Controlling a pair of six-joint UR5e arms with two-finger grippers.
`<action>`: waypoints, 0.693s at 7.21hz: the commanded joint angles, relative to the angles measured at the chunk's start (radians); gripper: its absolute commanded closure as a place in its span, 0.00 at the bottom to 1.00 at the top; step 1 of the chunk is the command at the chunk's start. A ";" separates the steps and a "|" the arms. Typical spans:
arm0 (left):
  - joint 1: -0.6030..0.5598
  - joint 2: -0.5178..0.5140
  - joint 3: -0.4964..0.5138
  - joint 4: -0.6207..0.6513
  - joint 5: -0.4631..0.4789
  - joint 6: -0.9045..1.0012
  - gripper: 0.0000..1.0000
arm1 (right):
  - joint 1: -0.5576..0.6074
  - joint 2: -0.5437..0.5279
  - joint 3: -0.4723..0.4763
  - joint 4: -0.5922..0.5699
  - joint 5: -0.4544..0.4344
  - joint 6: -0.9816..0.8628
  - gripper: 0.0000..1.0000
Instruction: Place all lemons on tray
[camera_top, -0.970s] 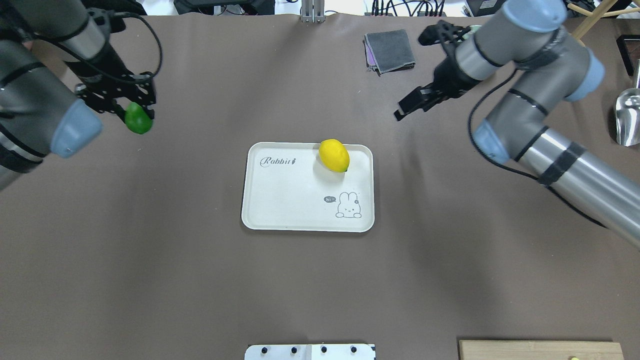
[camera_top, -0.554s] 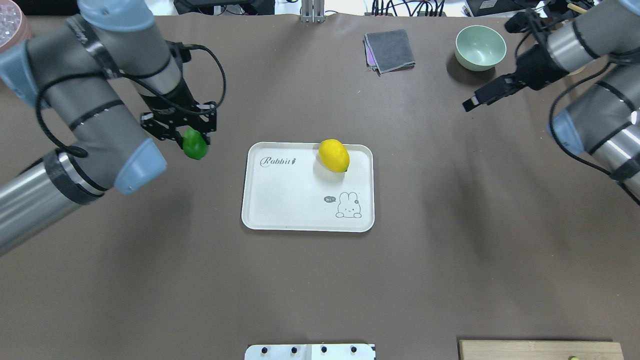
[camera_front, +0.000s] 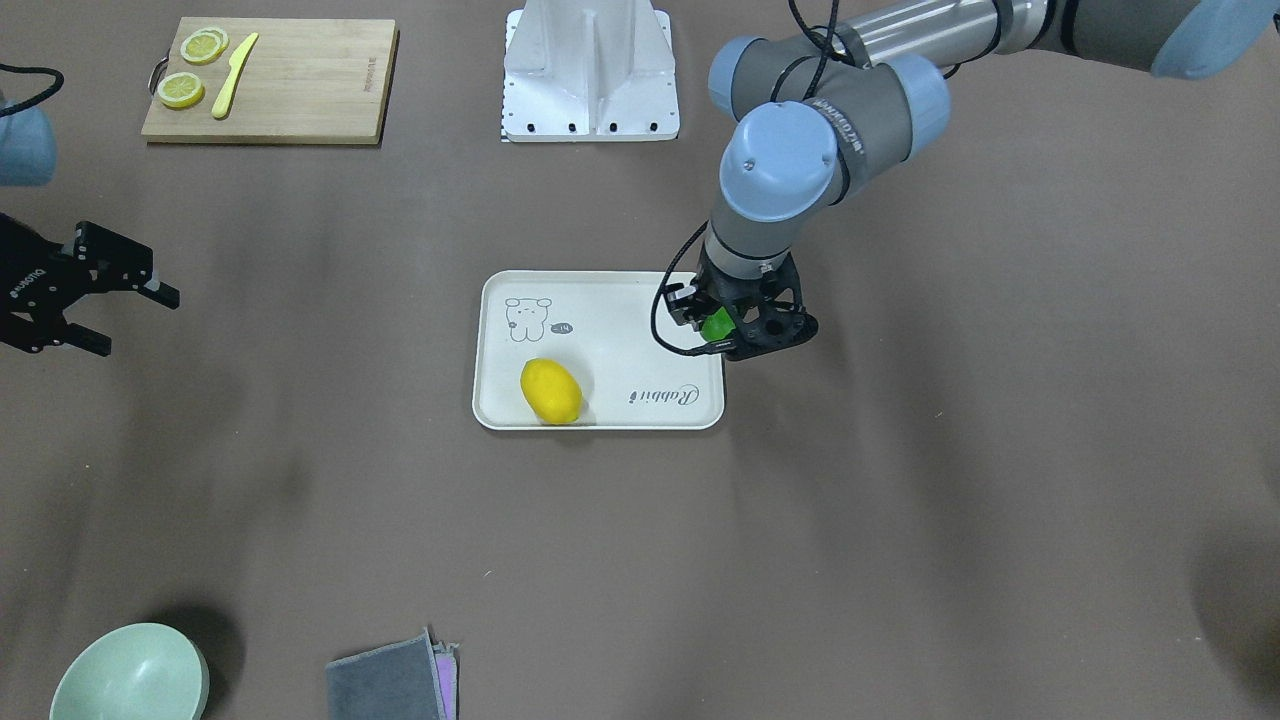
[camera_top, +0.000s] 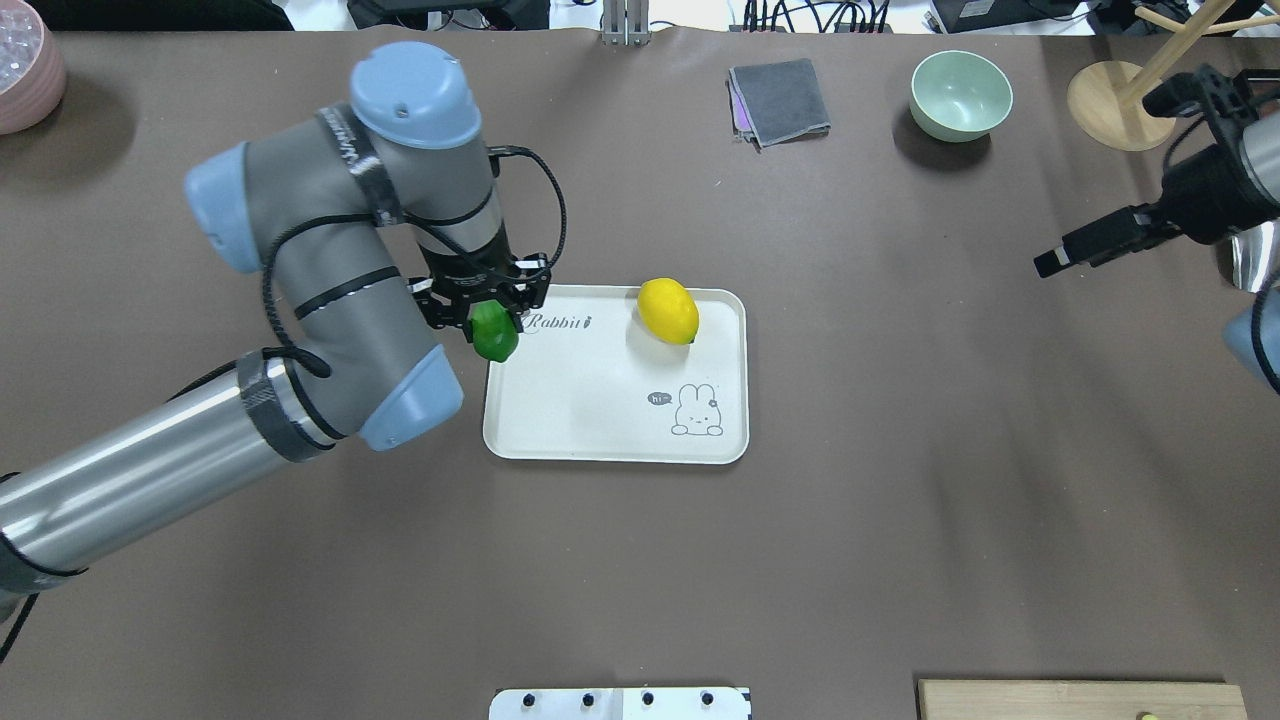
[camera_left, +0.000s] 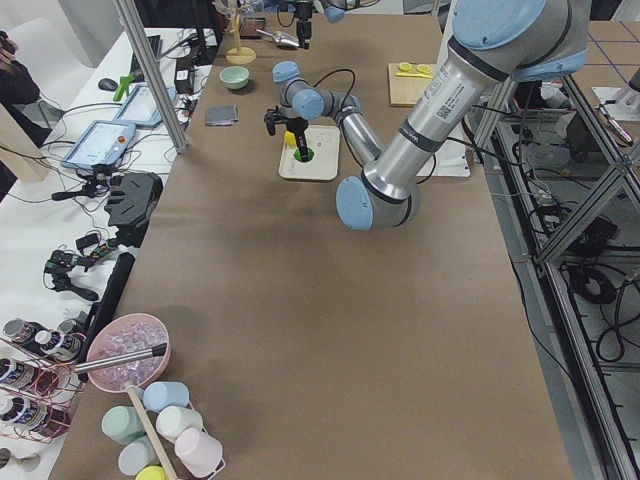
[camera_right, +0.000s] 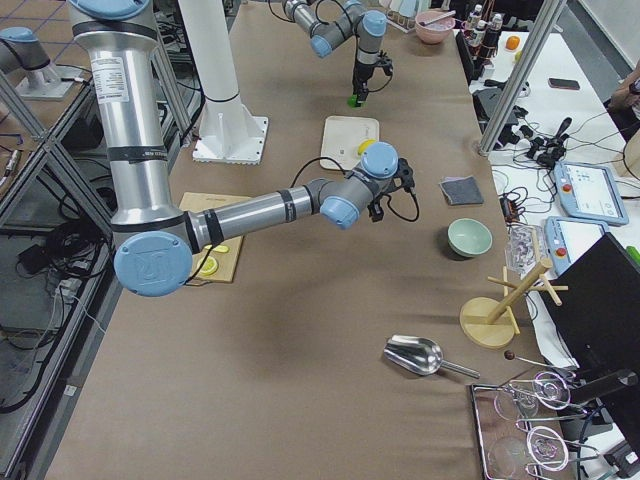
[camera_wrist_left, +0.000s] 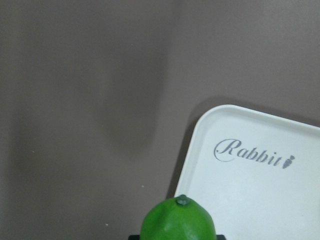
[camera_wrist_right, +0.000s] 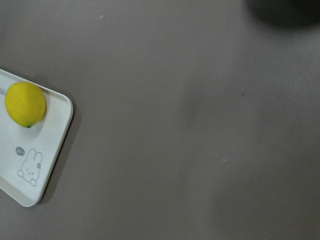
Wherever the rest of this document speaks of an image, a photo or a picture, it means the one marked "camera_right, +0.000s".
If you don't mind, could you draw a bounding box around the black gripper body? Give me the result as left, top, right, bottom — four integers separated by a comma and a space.
351, 59, 393, 106
367, 158, 415, 222

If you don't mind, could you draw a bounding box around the yellow lemon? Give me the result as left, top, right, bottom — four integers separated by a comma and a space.
357, 139, 376, 156

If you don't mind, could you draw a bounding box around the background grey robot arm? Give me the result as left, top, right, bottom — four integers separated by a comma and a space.
1, 27, 81, 101

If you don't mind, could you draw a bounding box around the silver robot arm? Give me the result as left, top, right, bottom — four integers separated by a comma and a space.
267, 1, 394, 108
68, 1, 410, 297

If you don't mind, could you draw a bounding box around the cream rabbit tray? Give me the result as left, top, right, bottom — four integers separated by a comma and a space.
320, 115, 380, 170

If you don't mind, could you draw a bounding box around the black tray with glassware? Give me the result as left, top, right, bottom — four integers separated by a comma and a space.
470, 370, 604, 479

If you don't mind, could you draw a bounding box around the green lime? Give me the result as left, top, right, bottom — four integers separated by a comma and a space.
347, 95, 361, 108

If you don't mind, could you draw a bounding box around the pink cloth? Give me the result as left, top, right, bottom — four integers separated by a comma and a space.
441, 175, 475, 183

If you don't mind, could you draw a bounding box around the grey cloth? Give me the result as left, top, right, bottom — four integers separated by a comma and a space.
439, 180, 484, 206

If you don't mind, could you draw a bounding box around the pink bowl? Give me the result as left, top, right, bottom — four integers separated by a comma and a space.
415, 10, 456, 45

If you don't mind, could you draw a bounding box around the mint green bowl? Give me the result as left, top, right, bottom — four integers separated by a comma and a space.
447, 218, 493, 258

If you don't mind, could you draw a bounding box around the clear plastic container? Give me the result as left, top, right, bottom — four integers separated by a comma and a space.
505, 225, 547, 276

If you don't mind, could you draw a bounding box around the orange fruit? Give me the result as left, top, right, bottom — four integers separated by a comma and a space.
505, 35, 520, 51

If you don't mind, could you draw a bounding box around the wooden mug tree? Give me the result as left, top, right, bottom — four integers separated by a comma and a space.
459, 258, 569, 349

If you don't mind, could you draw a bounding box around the blue teach pendant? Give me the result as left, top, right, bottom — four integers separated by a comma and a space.
544, 216, 609, 276
553, 160, 629, 226

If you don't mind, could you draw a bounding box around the black smartphone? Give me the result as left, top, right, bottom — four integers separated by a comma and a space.
548, 77, 580, 91

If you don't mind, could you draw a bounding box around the metal scoop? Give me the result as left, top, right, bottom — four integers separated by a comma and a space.
383, 334, 480, 379

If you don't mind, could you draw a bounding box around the wooden cutting board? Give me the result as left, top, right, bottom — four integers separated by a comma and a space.
177, 192, 253, 285

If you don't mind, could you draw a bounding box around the half lemon piece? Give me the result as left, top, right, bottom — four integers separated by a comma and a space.
203, 244, 231, 254

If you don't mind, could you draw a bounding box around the lemon slice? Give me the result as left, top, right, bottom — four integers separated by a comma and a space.
194, 257, 219, 278

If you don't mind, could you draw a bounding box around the black monitor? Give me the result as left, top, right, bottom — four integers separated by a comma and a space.
551, 233, 639, 372

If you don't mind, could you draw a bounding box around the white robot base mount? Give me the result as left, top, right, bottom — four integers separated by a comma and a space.
179, 0, 269, 165

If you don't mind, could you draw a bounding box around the aluminium frame post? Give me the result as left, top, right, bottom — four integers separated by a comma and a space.
478, 0, 567, 157

